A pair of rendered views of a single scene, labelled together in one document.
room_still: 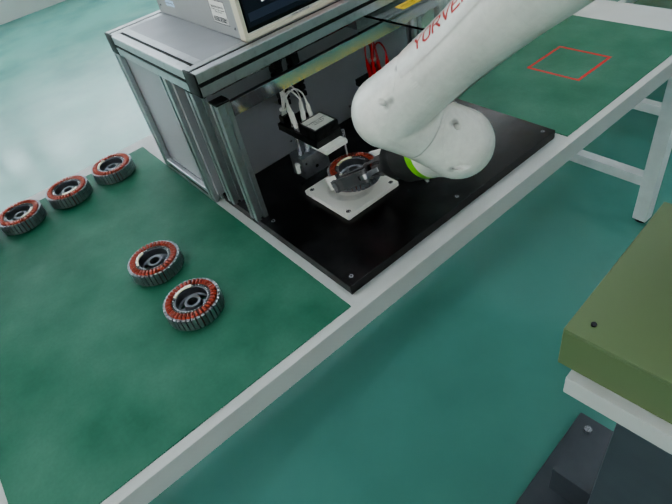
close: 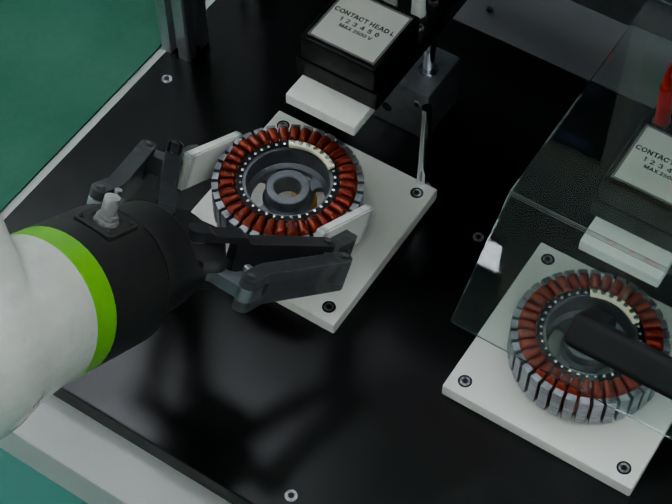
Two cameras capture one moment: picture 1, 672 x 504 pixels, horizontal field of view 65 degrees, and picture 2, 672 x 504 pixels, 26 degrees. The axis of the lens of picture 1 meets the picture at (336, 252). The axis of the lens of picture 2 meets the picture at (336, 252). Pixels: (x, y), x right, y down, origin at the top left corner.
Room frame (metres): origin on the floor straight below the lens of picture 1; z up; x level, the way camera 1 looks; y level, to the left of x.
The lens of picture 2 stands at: (0.69, -0.68, 1.69)
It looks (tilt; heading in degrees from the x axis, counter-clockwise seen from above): 55 degrees down; 64
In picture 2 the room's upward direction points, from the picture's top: straight up
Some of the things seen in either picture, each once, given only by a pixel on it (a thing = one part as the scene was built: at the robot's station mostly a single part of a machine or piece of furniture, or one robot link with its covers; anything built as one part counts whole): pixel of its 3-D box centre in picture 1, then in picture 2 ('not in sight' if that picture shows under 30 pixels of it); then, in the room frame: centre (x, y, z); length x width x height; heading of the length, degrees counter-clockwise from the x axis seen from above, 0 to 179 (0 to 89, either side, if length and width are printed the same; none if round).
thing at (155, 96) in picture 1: (170, 125); not in sight; (1.20, 0.31, 0.91); 0.28 x 0.03 x 0.32; 31
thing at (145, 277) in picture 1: (155, 262); not in sight; (0.88, 0.38, 0.77); 0.11 x 0.11 x 0.04
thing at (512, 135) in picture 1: (385, 166); (448, 285); (1.04, -0.16, 0.76); 0.64 x 0.47 x 0.02; 121
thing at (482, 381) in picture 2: not in sight; (583, 362); (1.09, -0.27, 0.78); 0.15 x 0.15 x 0.01; 31
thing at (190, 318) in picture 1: (193, 303); not in sight; (0.73, 0.29, 0.77); 0.11 x 0.11 x 0.04
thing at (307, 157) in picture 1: (310, 159); (403, 80); (1.09, 0.01, 0.80); 0.08 x 0.05 x 0.06; 121
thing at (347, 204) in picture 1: (351, 188); (305, 216); (0.97, -0.07, 0.78); 0.15 x 0.15 x 0.01; 31
